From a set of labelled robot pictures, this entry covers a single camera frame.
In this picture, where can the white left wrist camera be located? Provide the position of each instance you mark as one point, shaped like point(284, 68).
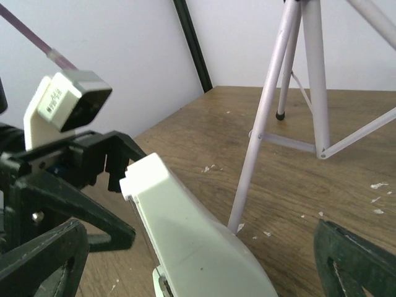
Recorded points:
point(62, 103)

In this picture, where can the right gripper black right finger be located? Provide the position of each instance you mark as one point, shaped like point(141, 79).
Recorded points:
point(349, 265)

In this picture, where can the white metronome body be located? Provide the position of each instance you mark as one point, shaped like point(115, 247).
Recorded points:
point(194, 254)

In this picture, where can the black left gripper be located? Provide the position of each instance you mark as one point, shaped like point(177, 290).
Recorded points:
point(44, 199)

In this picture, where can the black left corner post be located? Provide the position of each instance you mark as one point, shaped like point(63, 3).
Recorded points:
point(192, 40)

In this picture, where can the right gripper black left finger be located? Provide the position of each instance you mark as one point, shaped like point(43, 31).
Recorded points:
point(48, 265)

